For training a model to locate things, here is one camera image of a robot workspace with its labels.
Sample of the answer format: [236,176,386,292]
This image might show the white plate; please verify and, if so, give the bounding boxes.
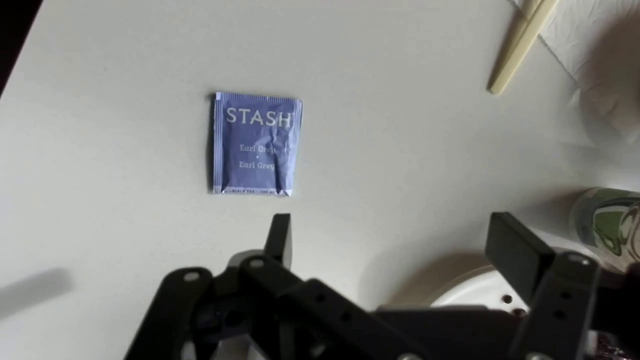
[429,265,537,317]

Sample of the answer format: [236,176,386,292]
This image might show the wooden chopsticks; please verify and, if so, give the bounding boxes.
[487,0,560,95]

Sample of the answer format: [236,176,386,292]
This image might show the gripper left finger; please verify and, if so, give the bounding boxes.
[124,213,426,360]

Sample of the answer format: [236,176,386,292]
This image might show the paper cup with green print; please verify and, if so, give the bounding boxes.
[569,187,640,273]

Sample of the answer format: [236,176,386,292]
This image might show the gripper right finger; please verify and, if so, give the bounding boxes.
[485,212,632,360]

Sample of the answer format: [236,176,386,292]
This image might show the blue tea sachet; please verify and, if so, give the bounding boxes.
[209,91,304,197]

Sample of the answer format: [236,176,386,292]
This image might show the white paper napkin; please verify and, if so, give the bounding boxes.
[510,0,640,146]

